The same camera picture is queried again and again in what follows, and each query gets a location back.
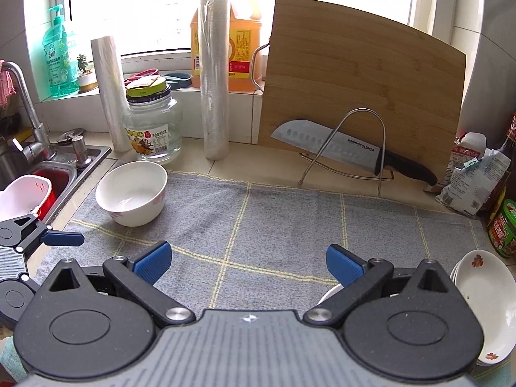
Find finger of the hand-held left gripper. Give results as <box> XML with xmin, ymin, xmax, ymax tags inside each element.
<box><xmin>14</xmin><ymin>210</ymin><xmax>86</xmax><ymax>255</ymax></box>

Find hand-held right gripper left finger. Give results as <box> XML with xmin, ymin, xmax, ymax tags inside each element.
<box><xmin>38</xmin><ymin>241</ymin><xmax>199</xmax><ymax>329</ymax></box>

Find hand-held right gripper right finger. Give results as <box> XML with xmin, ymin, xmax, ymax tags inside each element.
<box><xmin>302</xmin><ymin>244</ymin><xmax>458</xmax><ymax>327</ymax></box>

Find white cup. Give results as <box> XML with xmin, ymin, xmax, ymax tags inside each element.
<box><xmin>95</xmin><ymin>161</ymin><xmax>168</xmax><ymax>227</ymax></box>

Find red and white basin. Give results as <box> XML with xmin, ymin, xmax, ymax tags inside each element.
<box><xmin>0</xmin><ymin>174</ymin><xmax>56</xmax><ymax>223</ymax></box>

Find white bowls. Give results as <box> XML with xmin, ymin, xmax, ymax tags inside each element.
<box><xmin>451</xmin><ymin>260</ymin><xmax>464</xmax><ymax>291</ymax></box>

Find steel sink knob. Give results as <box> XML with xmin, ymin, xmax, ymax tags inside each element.
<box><xmin>72</xmin><ymin>135</ymin><xmax>93</xmax><ymax>169</ymax></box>

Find steel sink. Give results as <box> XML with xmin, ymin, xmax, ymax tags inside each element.
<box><xmin>0</xmin><ymin>145</ymin><xmax>113</xmax><ymax>226</ymax></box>

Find grey checked cloth mat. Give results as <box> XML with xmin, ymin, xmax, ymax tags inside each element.
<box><xmin>30</xmin><ymin>171</ymin><xmax>496</xmax><ymax>315</ymax></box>

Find steel sink plug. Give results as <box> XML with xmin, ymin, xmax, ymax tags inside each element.
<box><xmin>56</xmin><ymin>128</ymin><xmax>85</xmax><ymax>144</ymax></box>

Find steel faucet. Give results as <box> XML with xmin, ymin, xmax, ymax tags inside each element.
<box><xmin>2</xmin><ymin>61</ymin><xmax>55</xmax><ymax>162</ymax></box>

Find clear glass jar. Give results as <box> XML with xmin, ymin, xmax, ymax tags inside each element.
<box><xmin>123</xmin><ymin>76</ymin><xmax>184</xmax><ymax>165</ymax></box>

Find plastic bag roll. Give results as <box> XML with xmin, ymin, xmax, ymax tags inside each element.
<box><xmin>90</xmin><ymin>35</ymin><xmax>134</xmax><ymax>154</ymax></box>

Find white printed bag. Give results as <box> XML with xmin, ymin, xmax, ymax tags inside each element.
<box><xmin>435</xmin><ymin>147</ymin><xmax>512</xmax><ymax>218</ymax></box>

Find small potted plant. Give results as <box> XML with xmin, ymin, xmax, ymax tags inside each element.
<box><xmin>76</xmin><ymin>54</ymin><xmax>99</xmax><ymax>93</ymax></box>

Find pink cloth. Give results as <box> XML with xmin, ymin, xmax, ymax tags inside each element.
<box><xmin>0</xmin><ymin>60</ymin><xmax>19</xmax><ymax>109</ymax></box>

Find green-lid sauce jar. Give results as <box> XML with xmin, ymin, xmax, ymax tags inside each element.
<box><xmin>486</xmin><ymin>199</ymin><xmax>516</xmax><ymax>259</ymax></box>

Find red and white bag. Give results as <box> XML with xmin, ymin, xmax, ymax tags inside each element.
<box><xmin>451</xmin><ymin>131</ymin><xmax>488</xmax><ymax>170</ymax></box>

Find green detergent bottle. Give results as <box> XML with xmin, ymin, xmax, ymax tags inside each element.
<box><xmin>42</xmin><ymin>4</ymin><xmax>80</xmax><ymax>98</ymax></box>

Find teal dish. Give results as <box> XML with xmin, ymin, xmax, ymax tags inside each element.
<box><xmin>163</xmin><ymin>72</ymin><xmax>193</xmax><ymax>89</ymax></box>

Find plastic wrap roll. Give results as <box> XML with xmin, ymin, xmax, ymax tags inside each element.
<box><xmin>199</xmin><ymin>0</ymin><xmax>231</xmax><ymax>161</ymax></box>

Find teal cloth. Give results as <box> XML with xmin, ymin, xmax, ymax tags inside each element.
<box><xmin>471</xmin><ymin>355</ymin><xmax>514</xmax><ymax>385</ymax></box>

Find bamboo cutting board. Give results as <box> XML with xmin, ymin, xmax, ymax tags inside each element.
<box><xmin>251</xmin><ymin>0</ymin><xmax>467</xmax><ymax>189</ymax></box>

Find dark soy sauce bottle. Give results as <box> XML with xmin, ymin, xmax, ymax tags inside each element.
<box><xmin>484</xmin><ymin>111</ymin><xmax>516</xmax><ymax>226</ymax></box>

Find window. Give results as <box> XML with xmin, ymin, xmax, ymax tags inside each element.
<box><xmin>56</xmin><ymin>0</ymin><xmax>420</xmax><ymax>63</ymax></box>

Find steel wire rack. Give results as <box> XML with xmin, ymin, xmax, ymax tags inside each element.
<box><xmin>297</xmin><ymin>107</ymin><xmax>395</xmax><ymax>198</ymax></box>

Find black-handled kitchen knife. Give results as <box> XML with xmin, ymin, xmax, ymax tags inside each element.
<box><xmin>270</xmin><ymin>119</ymin><xmax>439</xmax><ymax>187</ymax></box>

